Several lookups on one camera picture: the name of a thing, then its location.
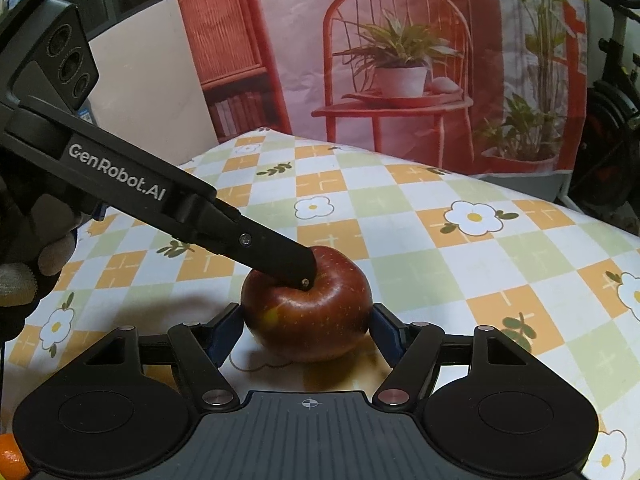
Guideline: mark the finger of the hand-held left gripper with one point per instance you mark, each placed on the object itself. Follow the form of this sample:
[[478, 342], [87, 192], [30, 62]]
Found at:
[[280, 257]]

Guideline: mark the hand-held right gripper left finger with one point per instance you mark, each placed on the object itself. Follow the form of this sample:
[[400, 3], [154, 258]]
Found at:
[[227, 332]]

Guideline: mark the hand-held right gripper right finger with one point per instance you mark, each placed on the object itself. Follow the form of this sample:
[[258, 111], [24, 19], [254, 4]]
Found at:
[[384, 332]]

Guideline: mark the red apple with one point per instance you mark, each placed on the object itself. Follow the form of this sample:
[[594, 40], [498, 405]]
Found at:
[[305, 320]]

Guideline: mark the person's left hand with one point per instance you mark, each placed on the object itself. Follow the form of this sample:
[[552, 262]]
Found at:
[[25, 240]]

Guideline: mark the checkered floral tablecloth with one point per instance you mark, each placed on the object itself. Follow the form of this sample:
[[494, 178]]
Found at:
[[450, 270]]

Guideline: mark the printed red chair backdrop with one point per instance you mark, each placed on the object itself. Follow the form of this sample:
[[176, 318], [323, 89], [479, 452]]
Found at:
[[310, 35]]

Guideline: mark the small orange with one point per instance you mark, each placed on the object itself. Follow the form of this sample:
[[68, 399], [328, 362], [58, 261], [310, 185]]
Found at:
[[9, 457]]

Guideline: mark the black exercise bike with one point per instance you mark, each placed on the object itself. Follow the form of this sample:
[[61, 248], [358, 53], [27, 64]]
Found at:
[[610, 110]]

